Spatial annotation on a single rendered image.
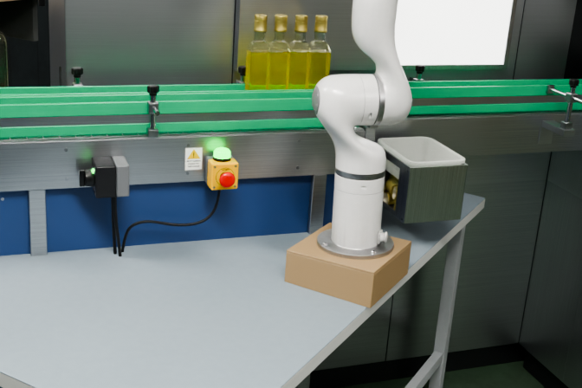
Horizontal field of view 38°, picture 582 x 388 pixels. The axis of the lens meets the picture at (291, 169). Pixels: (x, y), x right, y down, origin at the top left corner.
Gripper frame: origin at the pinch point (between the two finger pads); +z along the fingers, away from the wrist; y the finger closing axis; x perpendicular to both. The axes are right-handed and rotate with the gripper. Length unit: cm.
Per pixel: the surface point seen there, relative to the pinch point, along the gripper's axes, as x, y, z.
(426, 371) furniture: 43, 8, 123
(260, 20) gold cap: -17.9, 1.6, 11.4
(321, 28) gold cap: -0.3, 1.6, 13.3
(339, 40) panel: 11.0, -12.3, 19.1
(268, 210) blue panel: -16, 13, 61
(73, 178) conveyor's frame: -68, 16, 48
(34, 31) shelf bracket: -66, -205, 51
